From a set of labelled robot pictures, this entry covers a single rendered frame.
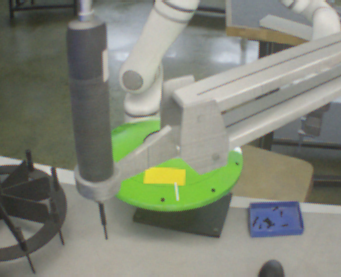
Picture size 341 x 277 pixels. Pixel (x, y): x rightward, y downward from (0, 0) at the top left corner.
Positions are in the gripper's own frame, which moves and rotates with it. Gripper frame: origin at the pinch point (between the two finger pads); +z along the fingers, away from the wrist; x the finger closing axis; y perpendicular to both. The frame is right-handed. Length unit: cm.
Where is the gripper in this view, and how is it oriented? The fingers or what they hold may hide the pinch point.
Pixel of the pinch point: (299, 146)
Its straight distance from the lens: 112.5
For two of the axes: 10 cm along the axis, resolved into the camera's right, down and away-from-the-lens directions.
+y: 9.3, 2.1, -2.9
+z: -0.1, 8.2, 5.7
